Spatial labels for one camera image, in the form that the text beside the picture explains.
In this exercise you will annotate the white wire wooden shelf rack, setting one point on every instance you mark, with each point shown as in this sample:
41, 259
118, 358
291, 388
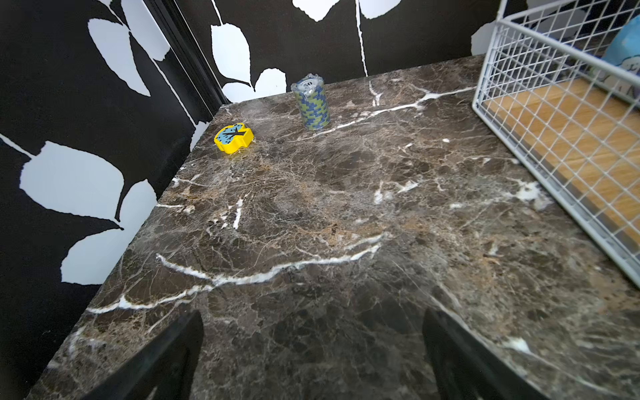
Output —
578, 137

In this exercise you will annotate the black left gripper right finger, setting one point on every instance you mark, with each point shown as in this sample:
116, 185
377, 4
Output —
464, 368

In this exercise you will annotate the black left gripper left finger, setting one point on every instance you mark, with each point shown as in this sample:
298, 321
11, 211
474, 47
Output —
163, 369

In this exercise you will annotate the light blue tissue pack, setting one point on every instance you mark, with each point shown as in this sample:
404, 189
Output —
623, 52

